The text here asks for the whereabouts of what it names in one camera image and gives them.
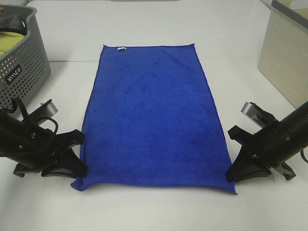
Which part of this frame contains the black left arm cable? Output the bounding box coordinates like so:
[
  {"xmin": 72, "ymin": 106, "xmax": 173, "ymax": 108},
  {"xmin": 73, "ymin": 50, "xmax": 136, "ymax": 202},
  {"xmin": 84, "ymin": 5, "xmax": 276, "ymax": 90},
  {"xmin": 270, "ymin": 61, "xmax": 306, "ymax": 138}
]
[{"xmin": 4, "ymin": 97, "xmax": 59, "ymax": 147}]

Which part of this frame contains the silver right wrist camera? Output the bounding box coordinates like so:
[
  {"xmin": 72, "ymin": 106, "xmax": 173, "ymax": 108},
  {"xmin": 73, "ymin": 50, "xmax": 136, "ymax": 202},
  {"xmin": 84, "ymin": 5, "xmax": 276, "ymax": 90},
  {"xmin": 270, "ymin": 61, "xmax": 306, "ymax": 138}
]
[{"xmin": 241, "ymin": 102, "xmax": 267, "ymax": 128}]

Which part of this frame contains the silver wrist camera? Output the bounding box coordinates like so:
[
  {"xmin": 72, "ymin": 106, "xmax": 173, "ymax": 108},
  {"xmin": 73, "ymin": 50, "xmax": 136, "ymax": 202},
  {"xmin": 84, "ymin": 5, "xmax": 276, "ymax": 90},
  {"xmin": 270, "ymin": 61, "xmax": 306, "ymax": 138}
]
[
  {"xmin": 41, "ymin": 99, "xmax": 58, "ymax": 117},
  {"xmin": 241, "ymin": 102, "xmax": 267, "ymax": 128}
]

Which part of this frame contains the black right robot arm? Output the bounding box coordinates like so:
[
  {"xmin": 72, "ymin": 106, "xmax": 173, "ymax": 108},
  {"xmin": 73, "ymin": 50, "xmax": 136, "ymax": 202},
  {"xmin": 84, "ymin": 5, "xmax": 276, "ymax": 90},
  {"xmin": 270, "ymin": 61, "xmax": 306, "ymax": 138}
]
[{"xmin": 225, "ymin": 102, "xmax": 308, "ymax": 182}]

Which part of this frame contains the black item in basket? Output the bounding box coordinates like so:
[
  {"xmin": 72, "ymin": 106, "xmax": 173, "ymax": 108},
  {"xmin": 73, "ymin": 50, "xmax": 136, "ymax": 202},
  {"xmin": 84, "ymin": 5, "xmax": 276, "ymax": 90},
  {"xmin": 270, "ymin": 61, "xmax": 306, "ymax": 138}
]
[{"xmin": 0, "ymin": 15, "xmax": 27, "ymax": 35}]

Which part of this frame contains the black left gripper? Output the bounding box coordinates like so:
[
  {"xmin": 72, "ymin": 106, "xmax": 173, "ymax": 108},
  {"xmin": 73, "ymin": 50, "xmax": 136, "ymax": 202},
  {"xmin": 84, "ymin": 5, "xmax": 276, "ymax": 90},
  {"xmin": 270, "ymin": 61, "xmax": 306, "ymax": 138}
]
[{"xmin": 13, "ymin": 128, "xmax": 88, "ymax": 179}]

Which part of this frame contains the yellow-green cloth in basket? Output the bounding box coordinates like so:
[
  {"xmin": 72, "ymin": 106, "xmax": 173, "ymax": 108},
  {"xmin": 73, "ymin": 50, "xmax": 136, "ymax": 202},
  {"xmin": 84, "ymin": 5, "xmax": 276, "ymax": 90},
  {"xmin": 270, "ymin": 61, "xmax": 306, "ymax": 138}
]
[{"xmin": 0, "ymin": 31, "xmax": 25, "ymax": 58}]

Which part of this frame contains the beige plastic storage bin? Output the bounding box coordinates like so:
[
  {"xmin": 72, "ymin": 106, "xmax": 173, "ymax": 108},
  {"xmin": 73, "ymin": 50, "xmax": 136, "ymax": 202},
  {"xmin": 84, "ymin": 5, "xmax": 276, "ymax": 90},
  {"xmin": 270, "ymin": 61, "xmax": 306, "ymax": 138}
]
[{"xmin": 257, "ymin": 0, "xmax": 308, "ymax": 108}]

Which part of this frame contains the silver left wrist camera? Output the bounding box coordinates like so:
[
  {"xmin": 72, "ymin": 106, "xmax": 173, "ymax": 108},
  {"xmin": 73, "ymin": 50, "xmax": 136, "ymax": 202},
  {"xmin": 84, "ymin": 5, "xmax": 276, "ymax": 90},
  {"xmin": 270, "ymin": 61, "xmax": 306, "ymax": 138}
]
[{"xmin": 41, "ymin": 99, "xmax": 58, "ymax": 117}]

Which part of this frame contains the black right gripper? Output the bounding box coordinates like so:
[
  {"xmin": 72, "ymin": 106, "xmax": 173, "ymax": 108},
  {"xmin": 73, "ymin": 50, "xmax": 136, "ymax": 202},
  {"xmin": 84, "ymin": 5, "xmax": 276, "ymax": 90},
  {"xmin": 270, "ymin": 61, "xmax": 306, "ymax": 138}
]
[{"xmin": 225, "ymin": 120, "xmax": 296, "ymax": 182}]

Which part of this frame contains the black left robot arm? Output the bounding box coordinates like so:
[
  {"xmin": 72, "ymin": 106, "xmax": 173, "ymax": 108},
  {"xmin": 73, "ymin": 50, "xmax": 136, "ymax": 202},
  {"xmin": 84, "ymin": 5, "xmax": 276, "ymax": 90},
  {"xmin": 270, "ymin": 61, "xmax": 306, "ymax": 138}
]
[{"xmin": 0, "ymin": 98, "xmax": 88, "ymax": 179}]

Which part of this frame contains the grey perforated laundry basket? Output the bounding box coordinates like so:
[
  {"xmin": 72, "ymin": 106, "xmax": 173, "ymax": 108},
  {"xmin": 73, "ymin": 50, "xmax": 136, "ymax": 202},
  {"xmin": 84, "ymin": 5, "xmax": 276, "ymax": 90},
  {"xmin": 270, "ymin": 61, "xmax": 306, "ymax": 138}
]
[{"xmin": 0, "ymin": 5, "xmax": 51, "ymax": 109}]

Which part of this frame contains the blue microfibre towel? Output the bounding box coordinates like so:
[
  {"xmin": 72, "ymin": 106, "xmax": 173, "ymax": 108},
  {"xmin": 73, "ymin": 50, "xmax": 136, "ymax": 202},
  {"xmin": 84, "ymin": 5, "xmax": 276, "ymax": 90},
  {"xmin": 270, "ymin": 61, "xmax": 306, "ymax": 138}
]
[{"xmin": 71, "ymin": 44, "xmax": 235, "ymax": 193}]

